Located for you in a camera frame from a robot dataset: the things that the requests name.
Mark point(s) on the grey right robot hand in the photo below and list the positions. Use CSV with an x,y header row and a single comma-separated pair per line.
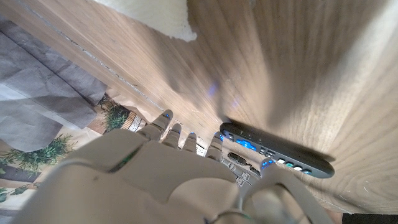
x,y
149,186

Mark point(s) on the black TV remote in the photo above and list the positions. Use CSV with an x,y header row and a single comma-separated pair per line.
x,y
280,149

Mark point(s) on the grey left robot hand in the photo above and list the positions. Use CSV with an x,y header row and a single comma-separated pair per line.
x,y
237,158

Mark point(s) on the white fluffy cloth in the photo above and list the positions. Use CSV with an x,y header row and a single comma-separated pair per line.
x,y
155,15

